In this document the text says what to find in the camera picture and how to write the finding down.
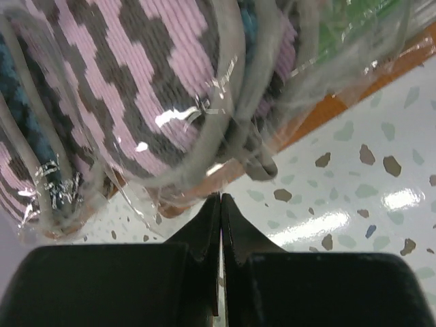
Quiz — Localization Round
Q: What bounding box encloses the orange wooden shelf rack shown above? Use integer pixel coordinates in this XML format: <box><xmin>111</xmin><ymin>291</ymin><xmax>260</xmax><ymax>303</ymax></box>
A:
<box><xmin>44</xmin><ymin>35</ymin><xmax>435</xmax><ymax>241</ymax></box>

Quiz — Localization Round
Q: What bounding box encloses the silver scourer pack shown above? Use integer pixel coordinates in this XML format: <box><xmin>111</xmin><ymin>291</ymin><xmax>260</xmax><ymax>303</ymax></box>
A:
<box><xmin>1</xmin><ymin>1</ymin><xmax>299</xmax><ymax>238</ymax></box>

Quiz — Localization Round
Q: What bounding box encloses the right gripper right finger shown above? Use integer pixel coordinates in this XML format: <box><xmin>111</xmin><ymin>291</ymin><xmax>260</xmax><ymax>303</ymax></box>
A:
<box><xmin>221</xmin><ymin>194</ymin><xmax>435</xmax><ymax>326</ymax></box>

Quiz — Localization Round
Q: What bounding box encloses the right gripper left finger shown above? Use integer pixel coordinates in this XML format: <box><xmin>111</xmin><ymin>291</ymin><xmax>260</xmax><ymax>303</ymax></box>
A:
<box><xmin>1</xmin><ymin>193</ymin><xmax>221</xmax><ymax>326</ymax></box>

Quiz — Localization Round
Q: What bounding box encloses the blue green sponge pack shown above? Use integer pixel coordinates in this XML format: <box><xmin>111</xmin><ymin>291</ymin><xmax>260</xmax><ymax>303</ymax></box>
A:
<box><xmin>290</xmin><ymin>1</ymin><xmax>435</xmax><ymax>91</ymax></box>

